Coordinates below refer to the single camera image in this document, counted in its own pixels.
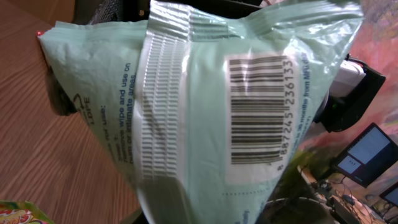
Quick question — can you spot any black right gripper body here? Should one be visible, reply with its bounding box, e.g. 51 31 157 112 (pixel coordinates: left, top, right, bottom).
73 0 263 24

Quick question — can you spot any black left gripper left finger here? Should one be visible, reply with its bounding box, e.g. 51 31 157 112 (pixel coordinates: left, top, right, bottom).
119 208 145 224

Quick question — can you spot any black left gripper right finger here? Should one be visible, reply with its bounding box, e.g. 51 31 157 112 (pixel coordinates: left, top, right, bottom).
256 167 335 224

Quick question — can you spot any teal wipes packet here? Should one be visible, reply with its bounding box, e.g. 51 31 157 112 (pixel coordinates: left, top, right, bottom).
39 1 363 223

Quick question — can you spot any green candy bag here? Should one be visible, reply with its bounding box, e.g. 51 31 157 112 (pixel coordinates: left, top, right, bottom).
1 200 54 224

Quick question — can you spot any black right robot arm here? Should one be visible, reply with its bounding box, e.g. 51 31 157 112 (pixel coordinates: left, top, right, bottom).
73 0 386 135

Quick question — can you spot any computer monitor in background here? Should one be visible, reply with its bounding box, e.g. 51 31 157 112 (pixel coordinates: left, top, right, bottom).
331 123 397 188

